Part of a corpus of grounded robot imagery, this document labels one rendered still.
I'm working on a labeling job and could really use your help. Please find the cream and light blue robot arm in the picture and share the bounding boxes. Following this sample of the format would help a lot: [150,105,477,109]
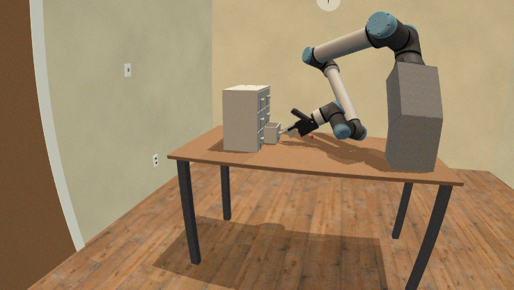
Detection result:
[302,11,425,141]

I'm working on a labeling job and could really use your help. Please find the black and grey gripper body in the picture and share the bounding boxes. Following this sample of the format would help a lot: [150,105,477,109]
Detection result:
[296,114,319,137]

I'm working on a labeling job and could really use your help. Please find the white chest of drawers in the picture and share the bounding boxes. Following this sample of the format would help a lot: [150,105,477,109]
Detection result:
[222,85,270,153]

